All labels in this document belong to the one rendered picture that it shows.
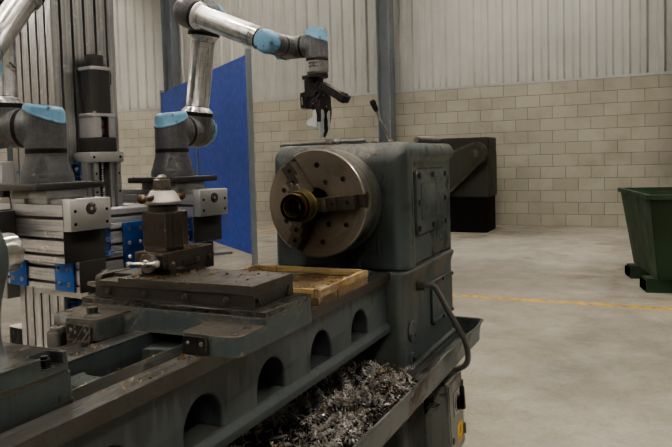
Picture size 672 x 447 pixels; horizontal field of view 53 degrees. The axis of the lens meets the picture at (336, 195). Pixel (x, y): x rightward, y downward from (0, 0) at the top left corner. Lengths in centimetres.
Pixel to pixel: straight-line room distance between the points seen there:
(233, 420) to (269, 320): 21
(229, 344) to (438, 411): 130
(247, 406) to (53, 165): 101
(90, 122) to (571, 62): 1024
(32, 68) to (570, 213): 1024
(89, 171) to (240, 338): 123
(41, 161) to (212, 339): 103
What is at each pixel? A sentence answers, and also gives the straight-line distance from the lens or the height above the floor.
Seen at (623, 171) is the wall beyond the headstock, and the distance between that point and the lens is 1175.
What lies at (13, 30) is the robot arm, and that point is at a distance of 206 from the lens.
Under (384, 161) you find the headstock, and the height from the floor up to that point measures 120.
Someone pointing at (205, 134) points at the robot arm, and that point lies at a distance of 254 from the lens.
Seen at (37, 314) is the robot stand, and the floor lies 71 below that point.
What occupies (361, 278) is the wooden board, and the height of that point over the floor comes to 89.
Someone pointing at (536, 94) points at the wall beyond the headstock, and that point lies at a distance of 1191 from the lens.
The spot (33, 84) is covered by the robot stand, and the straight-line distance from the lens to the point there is 245.
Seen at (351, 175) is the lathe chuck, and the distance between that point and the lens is 190.
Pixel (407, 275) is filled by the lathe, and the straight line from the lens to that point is 205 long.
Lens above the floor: 121
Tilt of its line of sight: 3 degrees down
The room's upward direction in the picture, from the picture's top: 2 degrees counter-clockwise
